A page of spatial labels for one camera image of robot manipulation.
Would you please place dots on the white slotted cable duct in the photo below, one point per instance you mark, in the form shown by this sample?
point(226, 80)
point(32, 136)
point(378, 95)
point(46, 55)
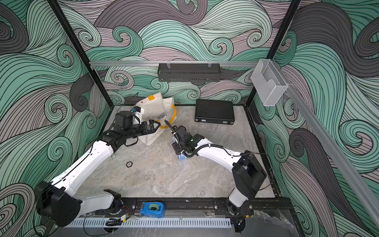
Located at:
point(155, 223)

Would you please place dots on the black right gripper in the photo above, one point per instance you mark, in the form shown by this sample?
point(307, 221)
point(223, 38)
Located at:
point(176, 149)

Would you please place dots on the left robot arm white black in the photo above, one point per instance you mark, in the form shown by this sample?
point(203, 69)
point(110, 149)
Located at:
point(57, 199)

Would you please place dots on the black ribbed hard case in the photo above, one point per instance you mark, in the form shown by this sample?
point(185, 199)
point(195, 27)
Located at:
point(214, 111)

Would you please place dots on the black wall tray shelf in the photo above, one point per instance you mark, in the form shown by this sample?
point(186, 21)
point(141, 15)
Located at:
point(189, 72)

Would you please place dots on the clear acrylic wall holder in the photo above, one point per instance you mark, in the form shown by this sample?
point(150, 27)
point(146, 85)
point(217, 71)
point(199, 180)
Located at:
point(269, 82)

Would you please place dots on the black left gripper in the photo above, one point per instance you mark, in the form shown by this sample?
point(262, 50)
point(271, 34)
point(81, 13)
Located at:
point(150, 126)

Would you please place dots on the black corner frame post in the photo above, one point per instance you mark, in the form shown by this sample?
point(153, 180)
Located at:
point(281, 24)

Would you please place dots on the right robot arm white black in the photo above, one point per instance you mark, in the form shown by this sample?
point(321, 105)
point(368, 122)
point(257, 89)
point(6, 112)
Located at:
point(247, 172)

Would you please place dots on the white canvas tote bag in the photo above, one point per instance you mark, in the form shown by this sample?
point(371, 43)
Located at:
point(157, 108)

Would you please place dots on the blue compass set case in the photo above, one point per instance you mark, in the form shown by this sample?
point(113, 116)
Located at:
point(181, 156)

